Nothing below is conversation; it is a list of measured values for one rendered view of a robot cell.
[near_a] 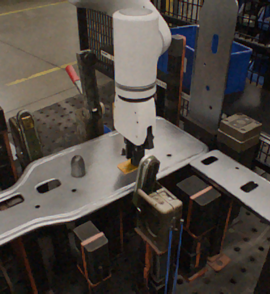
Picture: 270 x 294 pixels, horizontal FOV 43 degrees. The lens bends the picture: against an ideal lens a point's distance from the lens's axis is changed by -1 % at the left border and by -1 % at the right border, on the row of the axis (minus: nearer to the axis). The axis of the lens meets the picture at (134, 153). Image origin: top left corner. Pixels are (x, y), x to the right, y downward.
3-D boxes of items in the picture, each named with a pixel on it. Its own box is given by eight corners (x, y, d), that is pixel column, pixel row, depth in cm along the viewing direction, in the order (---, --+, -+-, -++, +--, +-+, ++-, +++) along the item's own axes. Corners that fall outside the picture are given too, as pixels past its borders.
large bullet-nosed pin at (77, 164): (77, 184, 79) (73, 161, 75) (70, 177, 81) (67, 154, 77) (88, 178, 80) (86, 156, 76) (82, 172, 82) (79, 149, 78)
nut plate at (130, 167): (125, 174, 79) (125, 170, 78) (116, 166, 81) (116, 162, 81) (153, 161, 83) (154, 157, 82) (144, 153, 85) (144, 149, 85)
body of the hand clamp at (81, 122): (94, 213, 110) (85, 118, 90) (84, 201, 115) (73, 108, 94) (110, 206, 113) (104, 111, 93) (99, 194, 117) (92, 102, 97)
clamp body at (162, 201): (153, 325, 81) (160, 224, 61) (125, 289, 89) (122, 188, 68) (182, 304, 85) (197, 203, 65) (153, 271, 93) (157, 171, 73)
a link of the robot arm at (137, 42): (128, 66, 75) (107, 82, 68) (128, 2, 67) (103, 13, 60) (164, 73, 72) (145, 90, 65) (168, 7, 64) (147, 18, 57)
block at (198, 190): (187, 289, 88) (199, 212, 72) (160, 260, 96) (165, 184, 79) (213, 270, 93) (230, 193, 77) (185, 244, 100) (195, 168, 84)
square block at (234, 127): (221, 234, 103) (243, 133, 82) (202, 218, 108) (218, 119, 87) (238, 222, 107) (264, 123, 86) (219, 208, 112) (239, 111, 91)
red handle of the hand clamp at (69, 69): (88, 112, 89) (61, 65, 93) (86, 117, 91) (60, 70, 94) (102, 107, 91) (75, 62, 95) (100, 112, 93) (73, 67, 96)
